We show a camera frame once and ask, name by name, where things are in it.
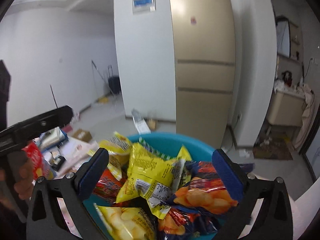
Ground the beige refrigerator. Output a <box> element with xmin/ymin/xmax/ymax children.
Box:
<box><xmin>167</xmin><ymin>0</ymin><xmax>237</xmax><ymax>148</ymax></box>

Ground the red chip bag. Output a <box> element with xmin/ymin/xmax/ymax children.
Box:
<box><xmin>22</xmin><ymin>142</ymin><xmax>54</xmax><ymax>180</ymax></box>

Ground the person's left hand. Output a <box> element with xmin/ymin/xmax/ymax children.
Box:
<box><xmin>0</xmin><ymin>155</ymin><xmax>35</xmax><ymax>205</ymax></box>

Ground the white floor appliance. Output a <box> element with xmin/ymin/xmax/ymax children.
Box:
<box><xmin>131</xmin><ymin>108</ymin><xmax>152</xmax><ymax>133</ymax></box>

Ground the beige bathroom vanity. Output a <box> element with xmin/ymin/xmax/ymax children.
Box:
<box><xmin>267</xmin><ymin>90</ymin><xmax>307</xmax><ymax>128</ymax></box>

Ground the metal folding rack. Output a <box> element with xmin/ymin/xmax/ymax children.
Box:
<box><xmin>91</xmin><ymin>59</ymin><xmax>118</xmax><ymax>98</ymax></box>

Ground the red snack packet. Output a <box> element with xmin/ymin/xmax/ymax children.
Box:
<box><xmin>92</xmin><ymin>169</ymin><xmax>130</xmax><ymax>204</ymax></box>

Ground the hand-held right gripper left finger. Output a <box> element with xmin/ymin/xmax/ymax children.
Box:
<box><xmin>26</xmin><ymin>147</ymin><xmax>110</xmax><ymax>240</ymax></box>

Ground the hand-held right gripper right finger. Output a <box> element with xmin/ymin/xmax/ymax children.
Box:
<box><xmin>211</xmin><ymin>149</ymin><xmax>293</xmax><ymax>240</ymax></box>

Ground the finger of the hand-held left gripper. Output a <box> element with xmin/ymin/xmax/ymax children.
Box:
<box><xmin>15</xmin><ymin>105</ymin><xmax>73</xmax><ymax>142</ymax></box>

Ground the blue plastic basin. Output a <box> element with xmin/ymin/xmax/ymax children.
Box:
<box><xmin>82</xmin><ymin>133</ymin><xmax>240</xmax><ymax>240</ymax></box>

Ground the white blue box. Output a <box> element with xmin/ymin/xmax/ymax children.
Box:
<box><xmin>40</xmin><ymin>127</ymin><xmax>68</xmax><ymax>152</ymax></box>

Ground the hanging beige towel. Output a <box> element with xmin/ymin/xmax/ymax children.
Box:
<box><xmin>292</xmin><ymin>90</ymin><xmax>316</xmax><ymax>150</ymax></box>

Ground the bathroom mirror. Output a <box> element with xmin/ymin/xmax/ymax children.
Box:
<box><xmin>276</xmin><ymin>16</ymin><xmax>292</xmax><ymax>58</ymax></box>

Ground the brown floor mat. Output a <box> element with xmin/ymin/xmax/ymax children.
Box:
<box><xmin>252</xmin><ymin>140</ymin><xmax>293</xmax><ymax>161</ymax></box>

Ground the cardboard box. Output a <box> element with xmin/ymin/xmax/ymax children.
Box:
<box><xmin>72</xmin><ymin>129</ymin><xmax>93</xmax><ymax>142</ymax></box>

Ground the black suitcase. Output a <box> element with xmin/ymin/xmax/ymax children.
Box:
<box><xmin>107</xmin><ymin>65</ymin><xmax>121</xmax><ymax>94</ymax></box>

